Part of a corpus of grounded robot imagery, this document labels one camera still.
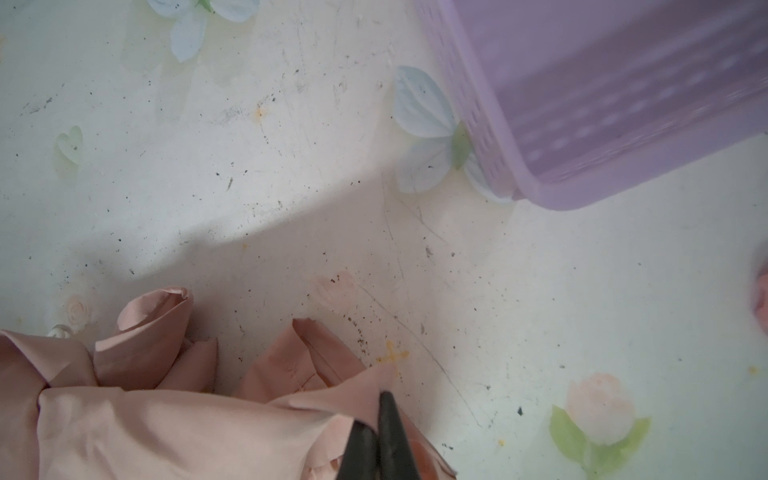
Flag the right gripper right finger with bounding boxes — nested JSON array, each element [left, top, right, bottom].
[[378, 391, 421, 480]]

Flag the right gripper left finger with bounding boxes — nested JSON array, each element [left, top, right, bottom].
[[336, 421, 378, 480]]

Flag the pink garment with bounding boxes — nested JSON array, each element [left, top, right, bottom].
[[0, 286, 458, 480]]

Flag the lavender plastic laundry basket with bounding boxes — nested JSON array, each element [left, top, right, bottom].
[[415, 1, 767, 211]]

